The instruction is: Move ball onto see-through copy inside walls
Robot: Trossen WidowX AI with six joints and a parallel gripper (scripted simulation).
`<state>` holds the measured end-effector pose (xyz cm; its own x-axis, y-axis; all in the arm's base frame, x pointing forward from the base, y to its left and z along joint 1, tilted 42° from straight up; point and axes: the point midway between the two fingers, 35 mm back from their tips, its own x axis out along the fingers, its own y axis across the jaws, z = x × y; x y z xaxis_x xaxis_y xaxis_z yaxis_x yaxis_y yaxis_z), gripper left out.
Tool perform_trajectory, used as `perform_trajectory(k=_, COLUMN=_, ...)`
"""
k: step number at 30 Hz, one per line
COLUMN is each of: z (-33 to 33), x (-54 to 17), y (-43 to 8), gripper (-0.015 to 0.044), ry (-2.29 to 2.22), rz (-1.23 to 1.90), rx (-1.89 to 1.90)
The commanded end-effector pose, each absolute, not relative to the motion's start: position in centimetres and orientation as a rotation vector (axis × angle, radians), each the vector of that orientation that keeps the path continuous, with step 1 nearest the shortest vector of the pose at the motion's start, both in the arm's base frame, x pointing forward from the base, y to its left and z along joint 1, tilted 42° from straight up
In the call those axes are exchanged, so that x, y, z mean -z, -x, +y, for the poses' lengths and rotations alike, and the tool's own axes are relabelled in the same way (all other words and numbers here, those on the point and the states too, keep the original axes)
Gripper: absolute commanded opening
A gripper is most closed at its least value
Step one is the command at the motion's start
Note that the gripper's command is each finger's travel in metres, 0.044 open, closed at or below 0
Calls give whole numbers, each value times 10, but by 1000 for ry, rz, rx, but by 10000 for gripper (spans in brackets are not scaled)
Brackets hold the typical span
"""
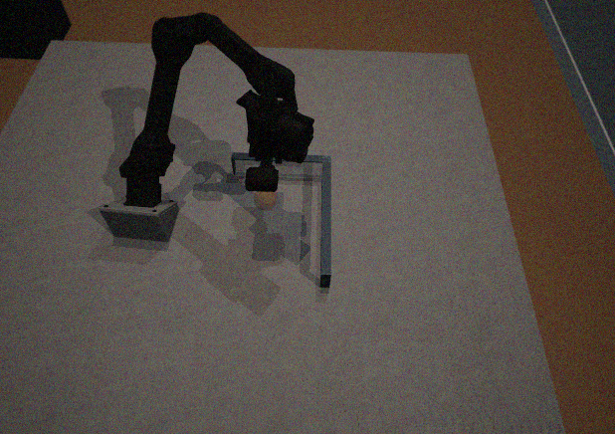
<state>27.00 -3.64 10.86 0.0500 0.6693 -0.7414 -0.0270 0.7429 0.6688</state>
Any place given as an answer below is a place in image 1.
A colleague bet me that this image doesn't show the low clear glass walls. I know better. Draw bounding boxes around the low clear glass walls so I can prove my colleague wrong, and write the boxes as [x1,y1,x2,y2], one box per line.
[233,160,322,275]

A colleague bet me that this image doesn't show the translucent orange ball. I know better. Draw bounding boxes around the translucent orange ball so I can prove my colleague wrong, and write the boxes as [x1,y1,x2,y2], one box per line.
[254,191,278,211]

